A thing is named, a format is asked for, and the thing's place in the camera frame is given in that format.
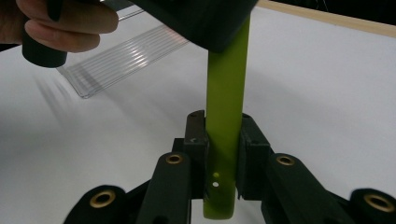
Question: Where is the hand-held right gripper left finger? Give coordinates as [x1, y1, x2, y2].
[172, 109, 209, 201]

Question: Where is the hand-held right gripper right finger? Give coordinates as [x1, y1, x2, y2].
[236, 112, 276, 201]

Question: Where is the green cartoon phone case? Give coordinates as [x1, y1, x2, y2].
[202, 15, 252, 220]

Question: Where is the clear plastic tray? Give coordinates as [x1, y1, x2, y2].
[56, 0, 191, 100]

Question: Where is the light wooden table edge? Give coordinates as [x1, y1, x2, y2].
[256, 0, 396, 39]

